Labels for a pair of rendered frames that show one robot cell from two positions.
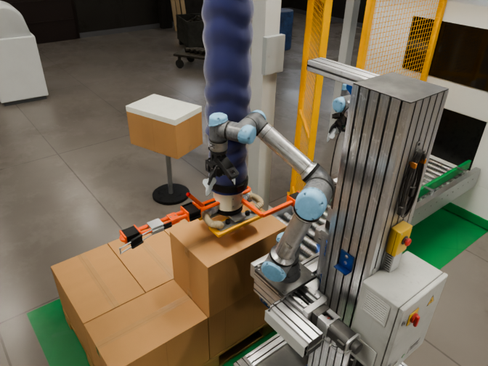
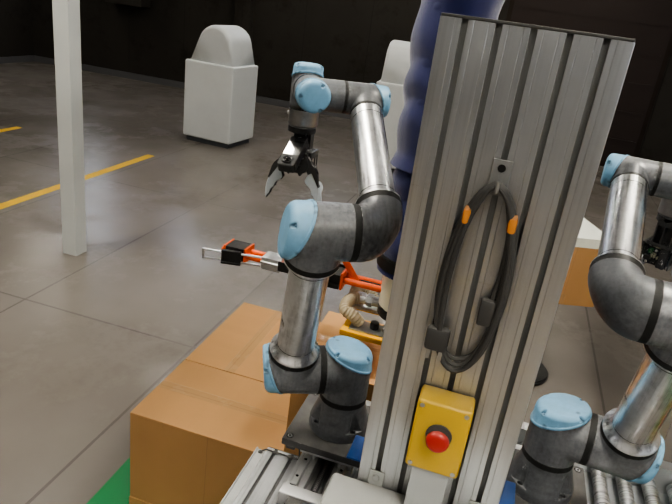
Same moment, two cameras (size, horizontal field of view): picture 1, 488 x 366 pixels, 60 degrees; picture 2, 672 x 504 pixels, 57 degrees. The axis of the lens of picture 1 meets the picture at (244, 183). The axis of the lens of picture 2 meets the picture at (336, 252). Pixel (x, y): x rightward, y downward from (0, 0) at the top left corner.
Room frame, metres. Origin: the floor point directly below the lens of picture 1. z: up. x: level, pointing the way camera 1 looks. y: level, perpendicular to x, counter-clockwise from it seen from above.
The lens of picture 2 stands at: (0.73, -1.21, 2.03)
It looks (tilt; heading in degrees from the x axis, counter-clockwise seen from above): 22 degrees down; 53
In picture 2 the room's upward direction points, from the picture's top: 8 degrees clockwise
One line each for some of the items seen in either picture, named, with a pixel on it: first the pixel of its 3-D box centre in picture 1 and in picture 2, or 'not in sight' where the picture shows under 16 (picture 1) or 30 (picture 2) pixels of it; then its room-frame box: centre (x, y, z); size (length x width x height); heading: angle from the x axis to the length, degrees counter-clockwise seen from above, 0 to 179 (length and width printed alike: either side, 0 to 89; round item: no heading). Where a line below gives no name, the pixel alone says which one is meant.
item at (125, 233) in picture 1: (130, 234); (238, 250); (1.65, 0.57, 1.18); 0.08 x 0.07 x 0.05; 128
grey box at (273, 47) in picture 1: (273, 54); not in sight; (3.45, -0.21, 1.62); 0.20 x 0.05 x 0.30; 129
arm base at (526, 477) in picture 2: not in sight; (543, 467); (1.87, -0.61, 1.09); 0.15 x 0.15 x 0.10
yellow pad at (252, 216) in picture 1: (237, 218); (395, 334); (1.95, 0.03, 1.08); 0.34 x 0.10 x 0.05; 128
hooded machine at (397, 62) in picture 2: not in sight; (404, 107); (6.25, 5.03, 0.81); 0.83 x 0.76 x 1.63; 39
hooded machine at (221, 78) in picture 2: not in sight; (221, 84); (4.35, 6.60, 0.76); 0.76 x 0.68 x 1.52; 126
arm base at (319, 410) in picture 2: (286, 264); (341, 407); (1.56, -0.22, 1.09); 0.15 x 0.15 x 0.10
